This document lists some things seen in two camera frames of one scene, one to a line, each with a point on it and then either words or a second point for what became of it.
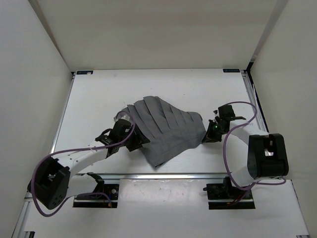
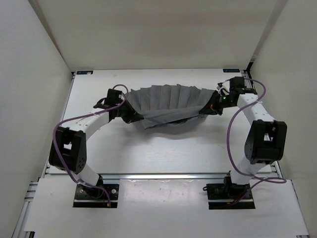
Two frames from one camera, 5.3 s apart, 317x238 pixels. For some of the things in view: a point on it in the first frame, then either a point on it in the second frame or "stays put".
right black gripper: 209,137 -> 212,107
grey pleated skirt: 170,131 -> 159,105
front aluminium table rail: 155,176 stays put
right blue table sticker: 231,70 stays put
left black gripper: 138,139 -> 132,115
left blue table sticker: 84,72 stays put
